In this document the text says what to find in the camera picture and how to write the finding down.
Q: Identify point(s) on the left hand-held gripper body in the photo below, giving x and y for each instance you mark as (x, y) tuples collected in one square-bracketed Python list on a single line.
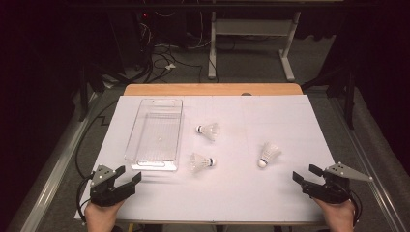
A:
[(104, 193)]

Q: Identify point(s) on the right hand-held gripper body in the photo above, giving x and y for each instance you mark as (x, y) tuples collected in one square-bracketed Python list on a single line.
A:
[(335, 190)]

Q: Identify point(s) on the white feather shuttlecock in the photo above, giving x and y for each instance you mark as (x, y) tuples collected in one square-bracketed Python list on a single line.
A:
[(209, 130), (199, 161), (269, 153)]

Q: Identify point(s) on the clear plastic bin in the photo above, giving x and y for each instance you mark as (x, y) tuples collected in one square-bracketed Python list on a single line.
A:
[(154, 129)]

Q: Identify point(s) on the person's left hand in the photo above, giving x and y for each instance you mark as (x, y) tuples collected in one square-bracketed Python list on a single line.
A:
[(101, 217)]

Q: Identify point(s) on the person's right hand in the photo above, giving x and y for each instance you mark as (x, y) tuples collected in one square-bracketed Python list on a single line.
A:
[(338, 217)]

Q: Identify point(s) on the white table cover sheet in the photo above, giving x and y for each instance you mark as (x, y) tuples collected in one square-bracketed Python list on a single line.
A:
[(238, 193)]

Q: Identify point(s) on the black stand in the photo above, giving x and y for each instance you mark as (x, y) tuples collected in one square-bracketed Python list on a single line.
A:
[(349, 106), (84, 96)]

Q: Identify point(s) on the dark round table grommet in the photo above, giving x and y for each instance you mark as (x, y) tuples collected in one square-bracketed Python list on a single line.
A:
[(246, 94)]

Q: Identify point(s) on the white plug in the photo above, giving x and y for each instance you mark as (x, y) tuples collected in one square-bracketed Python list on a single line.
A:
[(170, 66)]

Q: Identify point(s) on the wooden table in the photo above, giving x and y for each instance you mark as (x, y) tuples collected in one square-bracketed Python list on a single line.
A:
[(209, 89)]

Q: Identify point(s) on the black equipment case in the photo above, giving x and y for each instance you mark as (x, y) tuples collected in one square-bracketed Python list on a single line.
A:
[(141, 32)]

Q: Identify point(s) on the white metal stand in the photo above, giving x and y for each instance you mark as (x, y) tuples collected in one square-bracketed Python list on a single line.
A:
[(251, 27)]

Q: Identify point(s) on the aluminium rail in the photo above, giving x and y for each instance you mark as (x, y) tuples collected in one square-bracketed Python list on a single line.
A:
[(383, 206), (54, 174)]

